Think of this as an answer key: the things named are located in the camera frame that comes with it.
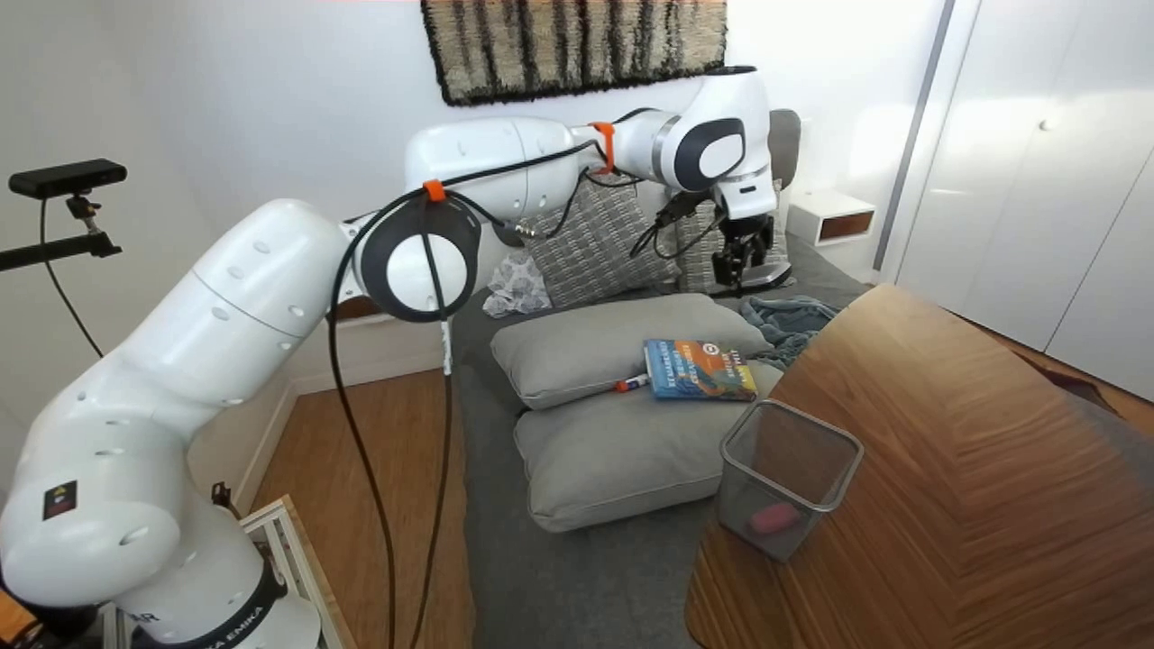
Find thick grey bed pillow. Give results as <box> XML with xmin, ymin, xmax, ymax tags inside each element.
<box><xmin>513</xmin><ymin>356</ymin><xmax>785</xmax><ymax>538</ymax></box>

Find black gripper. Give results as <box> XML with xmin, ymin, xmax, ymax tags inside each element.
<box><xmin>714</xmin><ymin>214</ymin><xmax>776</xmax><ymax>287</ymax></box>

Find small grey checked cushion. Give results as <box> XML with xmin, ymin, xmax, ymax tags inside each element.
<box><xmin>669</xmin><ymin>194</ymin><xmax>797</xmax><ymax>301</ymax></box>

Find white wardrobe doors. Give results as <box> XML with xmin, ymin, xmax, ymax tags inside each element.
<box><xmin>880</xmin><ymin>0</ymin><xmax>1154</xmax><ymax>409</ymax></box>

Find thin black camera cable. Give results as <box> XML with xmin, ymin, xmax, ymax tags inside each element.
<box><xmin>35</xmin><ymin>200</ymin><xmax>112</xmax><ymax>359</ymax></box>

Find teal knitted blanket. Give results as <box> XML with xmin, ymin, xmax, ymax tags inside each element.
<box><xmin>734</xmin><ymin>292</ymin><xmax>841</xmax><ymax>373</ymax></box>

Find white patterned small pillow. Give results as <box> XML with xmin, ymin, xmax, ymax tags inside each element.
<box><xmin>479</xmin><ymin>246</ymin><xmax>558</xmax><ymax>326</ymax></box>

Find white picture frame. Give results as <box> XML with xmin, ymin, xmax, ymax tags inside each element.
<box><xmin>237</xmin><ymin>495</ymin><xmax>356</xmax><ymax>649</ymax></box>

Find large grey checked cushion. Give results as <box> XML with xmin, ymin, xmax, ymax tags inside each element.
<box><xmin>519</xmin><ymin>171</ymin><xmax>684</xmax><ymax>315</ymax></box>

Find grey wire mesh bin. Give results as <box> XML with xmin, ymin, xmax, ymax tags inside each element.
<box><xmin>714</xmin><ymin>394</ymin><xmax>868</xmax><ymax>561</ymax></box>

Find colourful blue book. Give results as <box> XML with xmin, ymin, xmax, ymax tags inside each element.
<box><xmin>642</xmin><ymin>337</ymin><xmax>769</xmax><ymax>405</ymax></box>

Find white bedside table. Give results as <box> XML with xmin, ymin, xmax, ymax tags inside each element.
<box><xmin>785</xmin><ymin>191</ymin><xmax>880</xmax><ymax>286</ymax></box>

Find wide grey sofa backrest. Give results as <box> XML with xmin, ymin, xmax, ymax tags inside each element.
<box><xmin>765</xmin><ymin>103</ymin><xmax>803</xmax><ymax>194</ymax></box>

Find grey sofa mattress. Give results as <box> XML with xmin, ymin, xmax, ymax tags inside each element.
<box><xmin>448</xmin><ymin>210</ymin><xmax>878</xmax><ymax>649</ymax></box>

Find pink object in bin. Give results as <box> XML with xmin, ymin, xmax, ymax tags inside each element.
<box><xmin>749</xmin><ymin>501</ymin><xmax>803</xmax><ymax>538</ymax></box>

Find flat grey bed pillow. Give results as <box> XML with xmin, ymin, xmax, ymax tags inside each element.
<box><xmin>487</xmin><ymin>287</ymin><xmax>776</xmax><ymax>415</ymax></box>

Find black camera on stand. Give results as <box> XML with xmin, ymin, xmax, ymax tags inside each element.
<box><xmin>8</xmin><ymin>154</ymin><xmax>130</xmax><ymax>202</ymax></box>

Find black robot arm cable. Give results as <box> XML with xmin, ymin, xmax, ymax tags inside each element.
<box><xmin>325</xmin><ymin>103</ymin><xmax>730</xmax><ymax>649</ymax></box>

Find woven fringed wall hanging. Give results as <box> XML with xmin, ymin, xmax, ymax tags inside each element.
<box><xmin>418</xmin><ymin>0</ymin><xmax>734</xmax><ymax>108</ymax></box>

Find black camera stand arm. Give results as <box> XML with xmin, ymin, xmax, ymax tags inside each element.
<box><xmin>0</xmin><ymin>191</ymin><xmax>123</xmax><ymax>275</ymax></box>

